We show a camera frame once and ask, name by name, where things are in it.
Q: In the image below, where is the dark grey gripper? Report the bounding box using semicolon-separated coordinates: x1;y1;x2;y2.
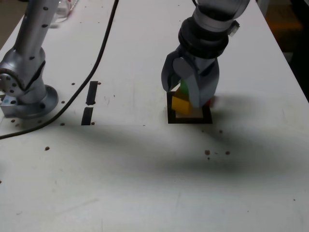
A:
161;45;221;109

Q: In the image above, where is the green cube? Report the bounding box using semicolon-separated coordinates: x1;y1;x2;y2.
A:
180;78;190;95

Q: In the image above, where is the yellow cube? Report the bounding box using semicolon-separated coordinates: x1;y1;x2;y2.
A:
171;88;194;115

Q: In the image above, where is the black tape square outline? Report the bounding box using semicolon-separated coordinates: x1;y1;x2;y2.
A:
166;91;213;124

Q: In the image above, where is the black tape strip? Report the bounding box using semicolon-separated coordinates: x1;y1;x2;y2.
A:
81;81;99;126

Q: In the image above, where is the clear plastic bottle, white cap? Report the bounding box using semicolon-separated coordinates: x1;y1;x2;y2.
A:
56;0;80;25

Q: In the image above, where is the small white camera box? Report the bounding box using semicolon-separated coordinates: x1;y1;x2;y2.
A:
228;20;241;38

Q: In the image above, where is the long black cable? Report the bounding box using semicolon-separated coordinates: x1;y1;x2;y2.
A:
0;0;120;140

